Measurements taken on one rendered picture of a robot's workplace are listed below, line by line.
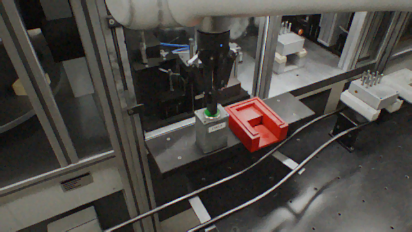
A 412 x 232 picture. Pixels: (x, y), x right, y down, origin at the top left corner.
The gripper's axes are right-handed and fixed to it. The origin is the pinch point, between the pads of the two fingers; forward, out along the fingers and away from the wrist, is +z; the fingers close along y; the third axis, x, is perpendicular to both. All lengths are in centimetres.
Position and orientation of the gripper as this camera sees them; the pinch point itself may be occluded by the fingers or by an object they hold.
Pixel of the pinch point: (212, 101)
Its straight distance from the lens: 78.9
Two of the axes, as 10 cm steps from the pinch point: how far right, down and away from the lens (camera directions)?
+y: -8.9, 3.0, -3.5
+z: 0.0, 7.7, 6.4
